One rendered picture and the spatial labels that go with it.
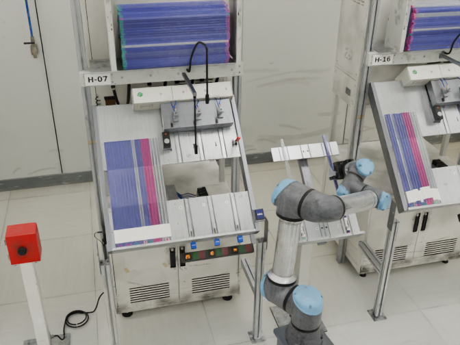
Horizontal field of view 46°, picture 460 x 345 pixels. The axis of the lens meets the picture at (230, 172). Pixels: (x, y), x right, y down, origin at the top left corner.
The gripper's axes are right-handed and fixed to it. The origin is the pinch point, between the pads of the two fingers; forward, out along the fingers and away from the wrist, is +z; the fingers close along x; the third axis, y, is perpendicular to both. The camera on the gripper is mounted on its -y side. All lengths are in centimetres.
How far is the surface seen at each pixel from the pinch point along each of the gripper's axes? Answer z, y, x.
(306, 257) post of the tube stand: 24.9, -37.5, 10.9
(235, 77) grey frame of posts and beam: 15, 57, 38
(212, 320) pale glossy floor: 61, -68, 58
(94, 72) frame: 4, 61, 106
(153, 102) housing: 13, 47, 80
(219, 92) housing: 13, 49, 48
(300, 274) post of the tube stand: 31, -47, 13
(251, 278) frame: 37, -45, 38
